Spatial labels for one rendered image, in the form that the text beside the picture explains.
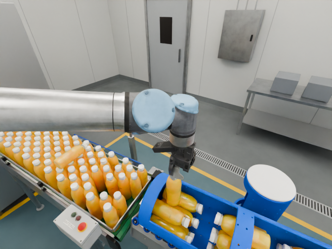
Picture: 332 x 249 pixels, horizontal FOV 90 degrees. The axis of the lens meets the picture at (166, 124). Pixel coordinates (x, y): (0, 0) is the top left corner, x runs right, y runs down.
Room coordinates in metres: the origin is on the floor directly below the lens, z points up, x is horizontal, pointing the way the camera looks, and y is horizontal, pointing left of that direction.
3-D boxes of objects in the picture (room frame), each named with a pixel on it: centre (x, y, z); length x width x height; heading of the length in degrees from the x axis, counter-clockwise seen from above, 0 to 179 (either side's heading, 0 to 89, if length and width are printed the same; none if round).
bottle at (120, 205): (0.53, 0.27, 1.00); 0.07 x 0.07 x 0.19
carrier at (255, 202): (0.67, -0.67, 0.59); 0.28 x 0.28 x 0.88
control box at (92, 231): (0.39, 0.44, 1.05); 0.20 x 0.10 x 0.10; 61
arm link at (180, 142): (0.47, -0.06, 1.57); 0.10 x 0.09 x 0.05; 151
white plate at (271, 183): (0.67, -0.67, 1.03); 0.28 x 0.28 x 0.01
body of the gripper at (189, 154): (0.46, -0.06, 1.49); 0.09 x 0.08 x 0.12; 61
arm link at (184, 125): (0.47, -0.05, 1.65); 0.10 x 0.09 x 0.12; 105
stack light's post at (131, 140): (1.05, 0.28, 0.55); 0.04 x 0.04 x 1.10; 61
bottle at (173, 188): (0.48, -0.04, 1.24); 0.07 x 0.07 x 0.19
